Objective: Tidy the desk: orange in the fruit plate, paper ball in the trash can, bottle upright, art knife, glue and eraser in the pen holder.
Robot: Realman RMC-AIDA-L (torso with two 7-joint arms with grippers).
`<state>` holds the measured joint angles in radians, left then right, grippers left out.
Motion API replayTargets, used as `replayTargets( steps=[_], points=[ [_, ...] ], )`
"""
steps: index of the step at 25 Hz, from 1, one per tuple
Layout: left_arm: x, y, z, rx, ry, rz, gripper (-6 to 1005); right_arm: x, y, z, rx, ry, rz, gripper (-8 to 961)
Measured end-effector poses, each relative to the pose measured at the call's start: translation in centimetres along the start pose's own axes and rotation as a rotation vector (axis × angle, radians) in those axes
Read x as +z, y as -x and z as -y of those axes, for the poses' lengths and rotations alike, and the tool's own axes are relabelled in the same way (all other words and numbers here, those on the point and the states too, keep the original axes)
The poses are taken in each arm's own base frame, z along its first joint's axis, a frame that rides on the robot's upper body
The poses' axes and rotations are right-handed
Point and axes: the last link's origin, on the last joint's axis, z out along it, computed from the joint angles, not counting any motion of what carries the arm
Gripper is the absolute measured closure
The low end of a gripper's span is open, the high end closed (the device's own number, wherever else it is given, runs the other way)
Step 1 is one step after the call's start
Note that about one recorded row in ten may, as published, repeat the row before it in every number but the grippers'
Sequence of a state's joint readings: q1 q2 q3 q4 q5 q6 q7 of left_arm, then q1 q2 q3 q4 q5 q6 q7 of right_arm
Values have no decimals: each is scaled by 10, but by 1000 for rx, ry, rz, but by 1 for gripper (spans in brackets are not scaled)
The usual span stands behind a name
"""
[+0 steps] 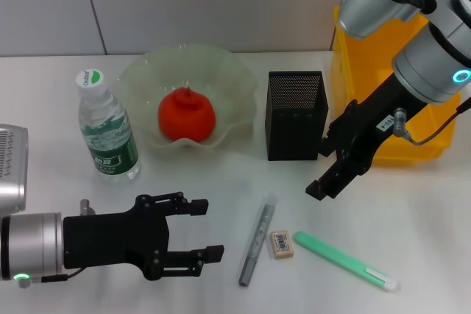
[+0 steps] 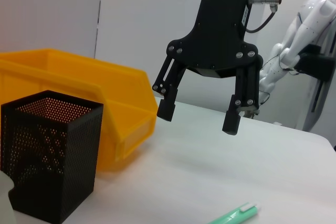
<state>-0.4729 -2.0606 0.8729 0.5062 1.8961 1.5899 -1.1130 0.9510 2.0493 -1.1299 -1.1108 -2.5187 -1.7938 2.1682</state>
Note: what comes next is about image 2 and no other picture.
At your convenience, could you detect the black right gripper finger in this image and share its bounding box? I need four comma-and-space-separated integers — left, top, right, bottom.
153, 55, 187, 123
222, 59, 264, 136

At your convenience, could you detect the yellow plastic storage bin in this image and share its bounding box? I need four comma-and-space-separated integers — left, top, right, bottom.
0, 48, 159, 174

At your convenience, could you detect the black humanoid support bracket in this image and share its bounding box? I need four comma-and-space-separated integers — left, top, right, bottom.
296, 44, 336, 112

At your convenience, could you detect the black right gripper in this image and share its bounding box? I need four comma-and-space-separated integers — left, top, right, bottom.
165, 0, 264, 80

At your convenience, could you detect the black mesh pen holder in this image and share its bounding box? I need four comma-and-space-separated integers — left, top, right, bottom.
1, 90, 104, 222

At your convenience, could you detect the pale green wavy glass bowl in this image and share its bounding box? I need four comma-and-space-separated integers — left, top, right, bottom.
0, 171, 16, 224

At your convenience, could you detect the white humanoid robot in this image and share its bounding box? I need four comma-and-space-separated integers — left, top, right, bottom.
258, 0, 336, 96

